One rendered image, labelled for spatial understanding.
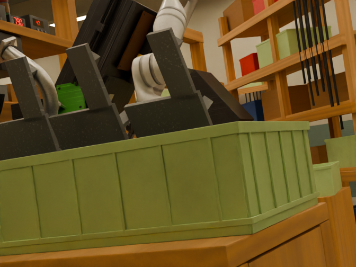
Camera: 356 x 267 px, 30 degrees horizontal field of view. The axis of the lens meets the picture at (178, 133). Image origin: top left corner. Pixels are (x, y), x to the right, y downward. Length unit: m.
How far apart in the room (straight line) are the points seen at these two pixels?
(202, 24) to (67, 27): 8.67
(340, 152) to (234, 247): 3.99
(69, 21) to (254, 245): 2.53
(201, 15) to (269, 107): 6.21
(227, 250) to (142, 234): 0.20
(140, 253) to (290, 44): 4.57
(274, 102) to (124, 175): 4.83
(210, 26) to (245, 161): 10.94
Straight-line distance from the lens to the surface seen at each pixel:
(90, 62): 1.18
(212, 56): 11.85
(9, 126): 1.36
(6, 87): 8.81
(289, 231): 1.17
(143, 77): 1.83
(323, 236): 1.36
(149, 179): 1.07
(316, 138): 11.27
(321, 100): 5.14
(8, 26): 2.64
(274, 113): 5.89
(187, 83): 1.11
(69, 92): 2.53
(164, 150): 1.05
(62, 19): 3.43
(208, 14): 11.97
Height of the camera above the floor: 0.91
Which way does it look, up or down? 3 degrees up
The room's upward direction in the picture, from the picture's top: 8 degrees counter-clockwise
